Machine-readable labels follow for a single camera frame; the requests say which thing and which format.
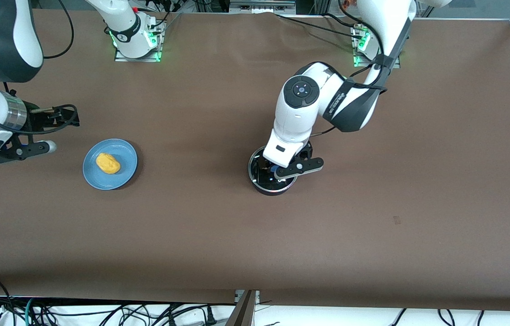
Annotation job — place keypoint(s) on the black power plug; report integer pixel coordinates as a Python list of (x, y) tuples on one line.
[(210, 317)]

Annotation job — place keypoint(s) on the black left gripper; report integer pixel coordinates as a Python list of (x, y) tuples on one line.
[(305, 149)]

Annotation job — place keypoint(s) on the glass lid with blue knob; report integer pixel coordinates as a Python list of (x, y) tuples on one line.
[(282, 184)]

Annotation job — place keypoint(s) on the grey metal device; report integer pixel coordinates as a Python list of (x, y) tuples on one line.
[(261, 7)]

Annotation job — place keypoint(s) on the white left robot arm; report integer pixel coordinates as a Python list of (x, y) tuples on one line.
[(300, 113)]

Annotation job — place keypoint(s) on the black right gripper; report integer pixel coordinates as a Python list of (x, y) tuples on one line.
[(36, 118)]

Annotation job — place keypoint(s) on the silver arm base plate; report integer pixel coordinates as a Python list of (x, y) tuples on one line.
[(137, 59), (359, 61)]

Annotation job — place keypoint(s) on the aluminium frame profile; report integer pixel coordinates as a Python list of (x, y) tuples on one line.
[(243, 312)]

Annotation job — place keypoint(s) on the blue round plate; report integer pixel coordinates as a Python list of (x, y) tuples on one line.
[(124, 154)]

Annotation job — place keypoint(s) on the yellow potato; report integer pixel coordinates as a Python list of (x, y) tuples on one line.
[(108, 163)]

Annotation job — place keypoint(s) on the orange object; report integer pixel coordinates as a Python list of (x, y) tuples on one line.
[(350, 3)]

